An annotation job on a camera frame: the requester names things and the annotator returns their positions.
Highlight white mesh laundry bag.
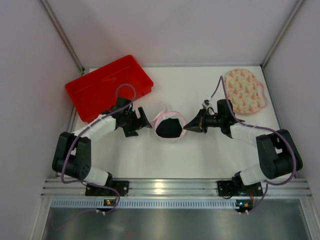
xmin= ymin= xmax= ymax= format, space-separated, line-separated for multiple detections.
xmin=150 ymin=101 xmax=187 ymax=142

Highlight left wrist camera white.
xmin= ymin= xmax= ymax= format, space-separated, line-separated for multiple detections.
xmin=123 ymin=106 xmax=134 ymax=116

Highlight black bra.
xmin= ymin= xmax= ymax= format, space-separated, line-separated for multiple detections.
xmin=155 ymin=118 xmax=183 ymax=139

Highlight floral pink laundry bag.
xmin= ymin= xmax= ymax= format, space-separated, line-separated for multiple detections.
xmin=224 ymin=68 xmax=268 ymax=115

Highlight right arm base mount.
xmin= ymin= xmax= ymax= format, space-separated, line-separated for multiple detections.
xmin=216 ymin=180 xmax=264 ymax=198

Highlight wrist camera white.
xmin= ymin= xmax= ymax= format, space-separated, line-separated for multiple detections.
xmin=123 ymin=106 xmax=134 ymax=116
xmin=202 ymin=98 xmax=212 ymax=109

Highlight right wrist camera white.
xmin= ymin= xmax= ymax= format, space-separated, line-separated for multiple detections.
xmin=202 ymin=98 xmax=212 ymax=109

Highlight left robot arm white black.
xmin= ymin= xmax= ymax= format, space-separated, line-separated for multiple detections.
xmin=52 ymin=97 xmax=152 ymax=187

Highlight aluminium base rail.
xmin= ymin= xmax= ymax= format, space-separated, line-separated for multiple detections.
xmin=40 ymin=178 xmax=312 ymax=199

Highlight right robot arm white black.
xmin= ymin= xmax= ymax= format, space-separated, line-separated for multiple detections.
xmin=183 ymin=99 xmax=303 ymax=193

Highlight red plastic bin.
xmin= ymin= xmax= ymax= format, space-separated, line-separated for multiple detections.
xmin=65 ymin=54 xmax=154 ymax=123

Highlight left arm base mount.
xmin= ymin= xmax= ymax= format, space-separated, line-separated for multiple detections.
xmin=85 ymin=180 xmax=130 ymax=197

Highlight slotted cable duct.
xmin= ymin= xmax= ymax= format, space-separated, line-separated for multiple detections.
xmin=51 ymin=198 xmax=251 ymax=209

